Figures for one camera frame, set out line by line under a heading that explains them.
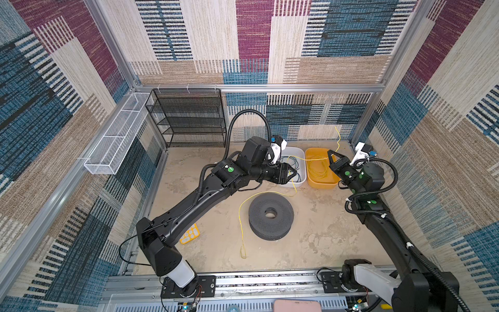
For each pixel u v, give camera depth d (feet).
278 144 1.96
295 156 3.63
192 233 2.79
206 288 2.40
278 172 1.90
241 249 2.72
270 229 2.70
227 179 1.58
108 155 3.00
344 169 2.18
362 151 2.17
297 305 2.25
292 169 2.08
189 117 3.63
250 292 2.39
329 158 2.43
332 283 2.39
